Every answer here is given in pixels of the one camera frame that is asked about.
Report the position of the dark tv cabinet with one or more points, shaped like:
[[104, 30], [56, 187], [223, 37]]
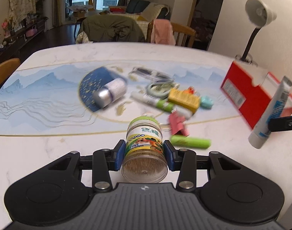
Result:
[[21, 38]]

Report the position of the yellow small box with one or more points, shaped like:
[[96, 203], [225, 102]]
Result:
[[184, 99]]

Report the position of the white blue toothpaste tube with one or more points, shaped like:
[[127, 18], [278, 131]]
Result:
[[261, 132]]

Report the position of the red cardboard box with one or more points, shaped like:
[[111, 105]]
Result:
[[250, 89]]

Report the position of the white desk lamp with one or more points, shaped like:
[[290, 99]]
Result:
[[260, 15]]

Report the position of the toothpick jar green lid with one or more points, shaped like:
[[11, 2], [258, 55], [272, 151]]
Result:
[[144, 159]]

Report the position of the orange toy keychain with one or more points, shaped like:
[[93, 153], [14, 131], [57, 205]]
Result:
[[190, 90]]

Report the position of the wooden chair left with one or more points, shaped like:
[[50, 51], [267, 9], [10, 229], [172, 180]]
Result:
[[7, 68]]

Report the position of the teal round eraser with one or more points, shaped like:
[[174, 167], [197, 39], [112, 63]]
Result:
[[206, 102]]

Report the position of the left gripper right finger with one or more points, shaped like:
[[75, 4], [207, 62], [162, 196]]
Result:
[[183, 161]]

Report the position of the white silver bottle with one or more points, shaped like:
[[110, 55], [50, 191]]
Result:
[[110, 92]]

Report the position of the folded sunglasses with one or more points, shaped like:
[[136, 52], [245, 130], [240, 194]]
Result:
[[151, 74]]

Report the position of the olive green jacket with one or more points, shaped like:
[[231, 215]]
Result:
[[109, 28]]

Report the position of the blue mountain table mat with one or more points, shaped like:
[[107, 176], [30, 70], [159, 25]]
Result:
[[57, 100]]

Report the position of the sofa with blankets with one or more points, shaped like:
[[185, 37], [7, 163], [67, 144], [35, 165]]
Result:
[[142, 12]]

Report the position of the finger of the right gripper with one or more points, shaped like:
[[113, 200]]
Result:
[[280, 124]]

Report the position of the wooden chair with pink cloth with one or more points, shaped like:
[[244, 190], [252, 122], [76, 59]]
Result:
[[184, 35]]

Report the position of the green white glue pen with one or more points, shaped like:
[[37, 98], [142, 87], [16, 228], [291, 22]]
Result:
[[161, 104]]

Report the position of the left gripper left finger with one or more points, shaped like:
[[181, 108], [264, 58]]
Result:
[[104, 161]]

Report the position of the pink binder clip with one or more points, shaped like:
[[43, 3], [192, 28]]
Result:
[[176, 123]]

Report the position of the pink cloth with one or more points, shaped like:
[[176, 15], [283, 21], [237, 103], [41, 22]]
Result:
[[162, 32]]

